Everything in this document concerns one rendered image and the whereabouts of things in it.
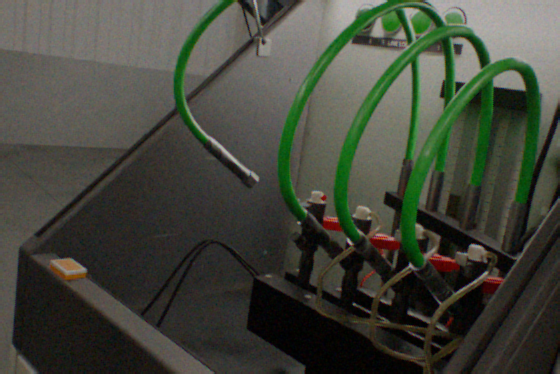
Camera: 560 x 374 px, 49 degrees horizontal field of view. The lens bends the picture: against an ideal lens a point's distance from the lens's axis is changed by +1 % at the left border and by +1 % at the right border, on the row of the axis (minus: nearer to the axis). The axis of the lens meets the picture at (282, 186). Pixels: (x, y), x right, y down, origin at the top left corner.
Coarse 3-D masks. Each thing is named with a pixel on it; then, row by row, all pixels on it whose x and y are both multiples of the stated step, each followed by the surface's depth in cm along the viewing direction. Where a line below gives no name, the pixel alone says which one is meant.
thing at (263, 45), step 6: (252, 0) 107; (252, 6) 108; (258, 18) 109; (258, 24) 109; (258, 30) 109; (258, 42) 110; (264, 42) 110; (270, 42) 111; (258, 48) 110; (264, 48) 111; (270, 48) 112; (258, 54) 110; (264, 54) 111
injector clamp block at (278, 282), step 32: (256, 288) 86; (288, 288) 83; (256, 320) 86; (288, 320) 81; (320, 320) 77; (384, 320) 78; (288, 352) 81; (320, 352) 77; (352, 352) 73; (416, 352) 70
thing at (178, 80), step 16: (224, 0) 80; (208, 16) 80; (400, 16) 90; (192, 32) 80; (192, 48) 80; (176, 64) 81; (416, 64) 92; (176, 80) 81; (416, 80) 93; (176, 96) 81; (416, 96) 94; (416, 112) 94; (192, 128) 83; (416, 128) 95
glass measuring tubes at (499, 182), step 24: (480, 96) 92; (504, 96) 89; (456, 120) 97; (504, 120) 92; (456, 144) 98; (504, 144) 90; (456, 168) 96; (504, 168) 90; (456, 192) 96; (504, 192) 91; (456, 216) 97; (480, 216) 95; (504, 216) 93; (480, 312) 93
